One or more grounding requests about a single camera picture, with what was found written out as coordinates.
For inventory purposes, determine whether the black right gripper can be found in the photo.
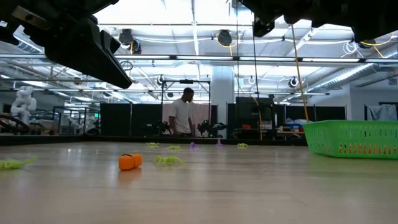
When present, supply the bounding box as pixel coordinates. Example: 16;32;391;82
241;0;312;38

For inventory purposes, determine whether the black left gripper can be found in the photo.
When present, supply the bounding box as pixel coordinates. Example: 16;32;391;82
0;0;133;90

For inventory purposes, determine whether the orange plastic skeleton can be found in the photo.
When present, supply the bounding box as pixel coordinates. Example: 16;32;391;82
118;153;144;171

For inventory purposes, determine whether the black partition panel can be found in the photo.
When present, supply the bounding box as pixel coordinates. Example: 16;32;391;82
285;105;348;121
131;103;163;137
99;103;132;137

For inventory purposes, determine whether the long ceiling light strip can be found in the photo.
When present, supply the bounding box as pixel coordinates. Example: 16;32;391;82
114;54;398;63

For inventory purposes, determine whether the black equipment rack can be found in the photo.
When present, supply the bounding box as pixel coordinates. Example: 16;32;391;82
234;96;277;140

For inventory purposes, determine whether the person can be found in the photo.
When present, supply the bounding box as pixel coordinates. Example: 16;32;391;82
168;87;196;138

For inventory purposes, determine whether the pink backdrop curtain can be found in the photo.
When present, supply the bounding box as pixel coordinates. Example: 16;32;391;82
162;102;211;137

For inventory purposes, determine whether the grey hanging cloth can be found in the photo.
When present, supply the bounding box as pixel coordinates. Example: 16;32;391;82
368;103;398;121

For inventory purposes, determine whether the green plastic basket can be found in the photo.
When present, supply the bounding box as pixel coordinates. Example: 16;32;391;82
302;119;398;160

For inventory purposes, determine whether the black ceiling cable reel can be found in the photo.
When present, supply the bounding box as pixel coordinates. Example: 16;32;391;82
118;28;142;55
357;39;377;50
216;29;233;47

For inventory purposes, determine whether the black hanging cable loop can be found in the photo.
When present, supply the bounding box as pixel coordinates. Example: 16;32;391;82
119;60;134;72

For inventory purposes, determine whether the silver ventilation duct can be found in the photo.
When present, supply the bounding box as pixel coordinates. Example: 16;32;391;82
306;60;398;93

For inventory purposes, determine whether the black camera gantry frame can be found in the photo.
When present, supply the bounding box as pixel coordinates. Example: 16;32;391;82
160;78;212;138

